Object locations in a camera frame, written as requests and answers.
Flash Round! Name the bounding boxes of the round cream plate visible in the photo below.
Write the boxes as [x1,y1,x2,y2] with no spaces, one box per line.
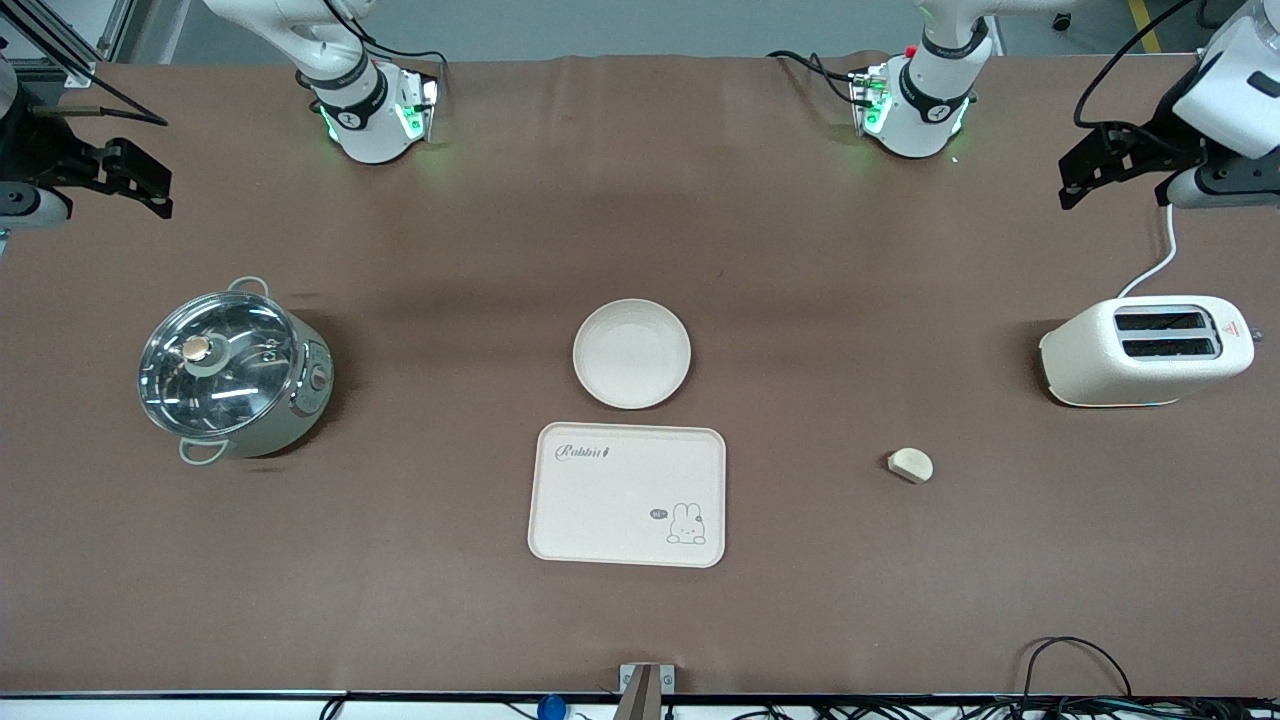
[572,299,692,410]

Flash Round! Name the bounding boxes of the cream two-slot toaster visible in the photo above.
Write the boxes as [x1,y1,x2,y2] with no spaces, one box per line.
[1038,294,1266,409]

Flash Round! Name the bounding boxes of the glass pot lid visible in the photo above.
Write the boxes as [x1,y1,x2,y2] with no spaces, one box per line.
[138,292,304,439]

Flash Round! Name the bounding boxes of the pale green electric pot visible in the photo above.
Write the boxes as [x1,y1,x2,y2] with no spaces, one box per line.
[138,277,336,467]

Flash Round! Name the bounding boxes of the brown table cover cloth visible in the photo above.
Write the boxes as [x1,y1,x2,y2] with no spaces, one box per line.
[0,52,1280,696]

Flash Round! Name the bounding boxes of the cream rabbit print tray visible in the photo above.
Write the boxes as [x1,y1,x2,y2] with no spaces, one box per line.
[527,421,727,569]

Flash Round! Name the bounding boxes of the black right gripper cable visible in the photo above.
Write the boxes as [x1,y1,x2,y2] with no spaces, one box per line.
[0,35,169,127]

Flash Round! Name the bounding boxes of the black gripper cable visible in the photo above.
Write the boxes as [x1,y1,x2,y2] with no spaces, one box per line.
[1073,0,1201,129]
[0,35,169,127]

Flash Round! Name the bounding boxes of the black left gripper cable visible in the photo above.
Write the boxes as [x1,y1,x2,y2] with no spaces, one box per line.
[1073,0,1201,129]

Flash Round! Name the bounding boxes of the aluminium extrusion frame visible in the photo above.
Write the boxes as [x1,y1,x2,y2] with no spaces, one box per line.
[0,0,136,89]

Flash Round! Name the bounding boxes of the white toaster power cable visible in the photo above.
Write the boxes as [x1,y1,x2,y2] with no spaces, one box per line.
[1118,200,1181,299]

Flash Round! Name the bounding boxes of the black right base cable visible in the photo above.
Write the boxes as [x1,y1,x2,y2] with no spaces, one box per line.
[320,0,449,73]

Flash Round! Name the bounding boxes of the black base cable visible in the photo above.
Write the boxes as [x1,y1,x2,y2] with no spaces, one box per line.
[767,49,861,107]
[320,0,449,73]

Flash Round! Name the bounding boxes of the black left base cable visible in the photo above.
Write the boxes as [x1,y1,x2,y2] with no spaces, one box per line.
[767,49,861,107]

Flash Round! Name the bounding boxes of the black looped floor cables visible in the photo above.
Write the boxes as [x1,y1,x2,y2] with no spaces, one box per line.
[700,636,1280,720]

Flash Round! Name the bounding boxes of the grey metal camera bracket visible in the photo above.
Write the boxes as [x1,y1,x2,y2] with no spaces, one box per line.
[618,662,675,720]

